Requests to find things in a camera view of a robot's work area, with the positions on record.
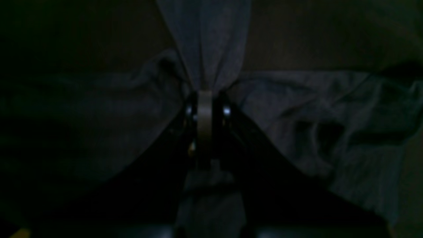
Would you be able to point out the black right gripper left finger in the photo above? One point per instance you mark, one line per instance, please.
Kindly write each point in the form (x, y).
(191, 113)

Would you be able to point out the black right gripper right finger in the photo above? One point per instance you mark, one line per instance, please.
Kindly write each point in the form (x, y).
(221, 113)

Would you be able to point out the dark grey T-shirt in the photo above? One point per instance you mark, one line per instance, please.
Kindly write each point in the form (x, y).
(311, 153)

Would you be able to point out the black table cloth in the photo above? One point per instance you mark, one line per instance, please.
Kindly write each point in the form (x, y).
(52, 36)

